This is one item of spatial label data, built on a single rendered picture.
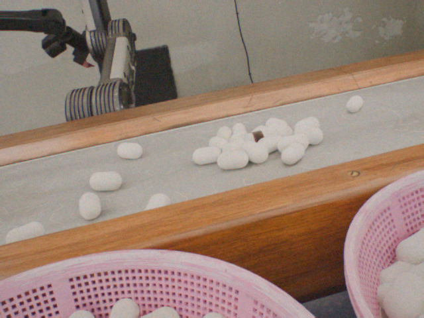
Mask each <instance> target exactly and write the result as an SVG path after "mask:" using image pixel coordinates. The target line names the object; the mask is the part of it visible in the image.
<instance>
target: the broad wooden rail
mask: <svg viewBox="0 0 424 318"><path fill-rule="evenodd" d="M421 76H424V49H422V50H417V51H413V52H407V53H404V54H398V55H395V56H388V57H382V58H376V59H372V60H367V61H363V62H357V63H353V64H348V65H344V66H339V67H332V68H326V69H322V70H317V71H313V72H307V73H304V74H298V75H294V76H288V77H284V78H279V79H273V80H266V81H260V82H256V83H251V84H247V85H241V86H238V87H232V88H228V89H222V90H218V91H212V92H209V93H203V94H199V95H193V96H189V97H184V98H181V99H175V100H171V101H165V102H161V103H155V104H151V105H146V106H142V107H137V108H134V109H127V110H123V111H117V112H114V113H108V114H104V115H98V116H95V117H87V118H82V119H77V120H73V121H67V122H63V123H58V124H54V125H48V126H45V127H39V128H35V129H29V130H26V131H21V132H14V133H11V134H5V135H1V136H0V167H2V166H8V165H11V164H17V163H20V162H26V161H29V160H35V159H38V158H43V157H47V156H52V155H56V154H61V153H65V152H70V151H74V150H79V149H82V148H88V147H92V146H97V145H100V144H106V143H110V142H119V141H121V140H126V139H130V138H136V137H140V136H145V135H148V134H154V133H160V132H163V131H168V130H172V129H178V128H181V127H186V126H190V125H196V124H199V123H205V122H209V121H214V120H218V119H223V118H227V117H232V116H236V115H241V114H245V113H251V112H255V111H259V110H263V109H269V108H272V107H274V108H275V107H281V106H284V105H289V104H293V103H299V102H302V101H308V100H312V99H316V98H320V97H326V96H330V95H335V94H338V93H344V92H350V91H356V90H359V89H364V88H368V87H374V86H377V85H382V84H386V83H392V82H395V81H400V80H409V79H412V78H418V77H421Z"/></svg>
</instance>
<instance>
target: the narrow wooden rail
mask: <svg viewBox="0 0 424 318"><path fill-rule="evenodd" d="M422 170H424V143H423V144H418V145H415V146H410V147H407V148H402V149H397V150H391V151H388V152H383V153H381V154H376V155H372V156H367V157H364V158H360V159H357V160H351V161H348V162H343V163H341V164H336V165H332V166H327V167H324V168H319V169H317V170H312V171H308V172H304V173H300V174H292V175H290V176H285V177H282V178H277V179H273V180H268V181H265V182H260V183H257V184H252V185H248V186H244V187H240V188H236V189H231V190H228V191H223V192H220V193H215V194H212V195H207V196H204V197H199V198H196V199H190V200H187V201H183V202H179V203H175V204H171V205H167V206H163V207H156V208H152V209H148V210H145V211H140V212H137V213H131V214H128V215H123V216H120V217H116V218H112V219H108V220H104V221H100V222H97V223H92V224H88V225H84V226H80V227H73V228H70V229H65V230H62V231H58V232H54V233H49V234H46V235H41V236H39V237H33V238H28V239H25V240H21V241H18V242H10V243H7V244H2V245H0V281H2V280H5V279H7V278H10V277H12V276H15V275H17V274H20V273H23V272H26V271H29V270H32V269H33V268H37V267H42V266H45V265H48V264H52V263H55V262H59V261H63V260H67V259H70V258H75V257H78V256H84V255H88V254H99V253H104V252H114V251H120V250H173V251H180V252H188V253H192V254H198V255H202V256H208V257H210V258H215V259H218V260H221V261H223V262H227V263H229V264H233V265H235V266H238V267H239V268H244V269H246V270H248V271H250V272H252V273H253V274H256V275H258V276H260V277H261V278H264V279H265V280H267V281H269V282H270V283H272V284H274V285H275V286H276V287H278V288H280V289H281V290H283V291H284V292H286V293H287V294H288V295H290V296H291V297H292V298H294V299H295V300H296V301H297V302H299V303H300V304H303V303H307V302H310V301H313V300H316V299H321V298H323V297H327V296H330V295H333V294H336V293H341V292H345V291H347V290H348V289H347V286H346V279H345V267H344V248H345V240H346V234H347V233H348V230H349V227H350V225H351V223H352V221H353V219H354V218H355V216H356V214H357V213H358V212H359V210H360V209H361V207H362V206H363V205H364V204H365V203H366V201H368V200H369V199H370V198H371V197H372V196H373V195H375V194H376V193H378V192H379V191H380V190H382V189H383V188H384V187H386V186H388V185H389V184H391V183H393V182H395V181H397V180H399V179H401V178H403V177H405V176H408V175H410V174H414V173H417V172H420V171H422Z"/></svg>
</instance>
